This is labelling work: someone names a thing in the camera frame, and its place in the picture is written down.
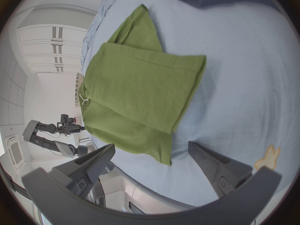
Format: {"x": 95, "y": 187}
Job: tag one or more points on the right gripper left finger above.
{"x": 91, "y": 165}

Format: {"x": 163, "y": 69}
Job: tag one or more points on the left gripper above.
{"x": 73, "y": 128}

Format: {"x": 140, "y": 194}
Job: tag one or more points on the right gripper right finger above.
{"x": 218, "y": 172}

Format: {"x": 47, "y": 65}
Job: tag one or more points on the green shorts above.
{"x": 140, "y": 90}

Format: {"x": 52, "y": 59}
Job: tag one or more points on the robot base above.
{"x": 140, "y": 196}

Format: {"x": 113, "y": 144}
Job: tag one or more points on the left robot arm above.
{"x": 64, "y": 150}

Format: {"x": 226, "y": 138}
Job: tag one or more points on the round woven basket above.
{"x": 79, "y": 90}

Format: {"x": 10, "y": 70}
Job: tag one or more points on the white ceiling air conditioner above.
{"x": 15, "y": 152}

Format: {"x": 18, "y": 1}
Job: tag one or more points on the white wardrobe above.
{"x": 37, "y": 46}

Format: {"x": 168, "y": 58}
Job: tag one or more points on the pale blue quilt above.
{"x": 103, "y": 13}

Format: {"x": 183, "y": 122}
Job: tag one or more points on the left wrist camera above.
{"x": 64, "y": 118}

